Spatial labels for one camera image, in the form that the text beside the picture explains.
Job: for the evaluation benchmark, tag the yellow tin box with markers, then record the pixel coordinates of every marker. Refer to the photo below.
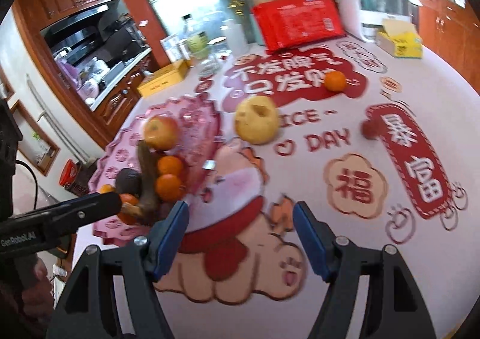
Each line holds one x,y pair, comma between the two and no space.
164,78

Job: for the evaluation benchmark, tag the red lidded basket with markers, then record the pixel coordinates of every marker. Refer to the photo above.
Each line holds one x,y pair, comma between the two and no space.
69,173

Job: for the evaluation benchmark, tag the red lychee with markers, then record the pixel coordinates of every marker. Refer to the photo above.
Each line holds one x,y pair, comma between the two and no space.
371,129

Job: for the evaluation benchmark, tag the overripe brown banana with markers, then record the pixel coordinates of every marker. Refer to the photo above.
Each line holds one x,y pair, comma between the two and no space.
149,202

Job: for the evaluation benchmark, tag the left hand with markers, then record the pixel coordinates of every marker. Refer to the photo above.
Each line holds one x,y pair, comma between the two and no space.
38,300

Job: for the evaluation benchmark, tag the small glass jar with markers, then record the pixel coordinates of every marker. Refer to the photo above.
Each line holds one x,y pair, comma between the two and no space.
219,46

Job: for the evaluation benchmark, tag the yellow tissue box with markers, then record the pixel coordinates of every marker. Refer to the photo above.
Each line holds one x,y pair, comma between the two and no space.
400,39

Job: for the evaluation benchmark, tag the pink plastic fruit bowl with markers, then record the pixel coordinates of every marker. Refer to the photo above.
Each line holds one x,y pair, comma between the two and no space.
160,155

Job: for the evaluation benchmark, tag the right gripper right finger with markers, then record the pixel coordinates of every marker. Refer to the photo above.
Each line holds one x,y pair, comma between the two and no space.
394,307

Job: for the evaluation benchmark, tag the dark avocado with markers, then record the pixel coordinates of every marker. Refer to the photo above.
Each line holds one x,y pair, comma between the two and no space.
129,181

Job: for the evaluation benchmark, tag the plastic bottle green label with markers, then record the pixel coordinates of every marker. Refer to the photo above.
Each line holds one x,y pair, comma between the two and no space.
196,37

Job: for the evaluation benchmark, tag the red snack package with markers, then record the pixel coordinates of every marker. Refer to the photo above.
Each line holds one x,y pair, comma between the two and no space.
288,23

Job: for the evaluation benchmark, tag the small mandarin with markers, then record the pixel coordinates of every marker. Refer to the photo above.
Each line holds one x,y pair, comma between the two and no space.
106,188

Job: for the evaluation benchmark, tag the white squeeze bottle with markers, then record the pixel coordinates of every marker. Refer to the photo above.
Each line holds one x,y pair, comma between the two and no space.
235,37

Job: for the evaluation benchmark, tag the large orange mandarin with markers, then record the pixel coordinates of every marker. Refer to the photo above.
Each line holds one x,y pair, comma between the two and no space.
170,165

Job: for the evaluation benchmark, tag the red yellow apple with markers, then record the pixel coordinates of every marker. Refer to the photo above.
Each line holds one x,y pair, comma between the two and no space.
161,132

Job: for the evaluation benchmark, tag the yellow pear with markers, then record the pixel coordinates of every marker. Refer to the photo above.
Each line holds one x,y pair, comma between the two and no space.
256,120

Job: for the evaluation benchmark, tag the clear glass cup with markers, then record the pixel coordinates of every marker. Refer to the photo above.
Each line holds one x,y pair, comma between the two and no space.
206,63

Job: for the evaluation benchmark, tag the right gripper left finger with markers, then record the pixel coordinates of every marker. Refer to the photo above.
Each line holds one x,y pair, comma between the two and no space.
87,307

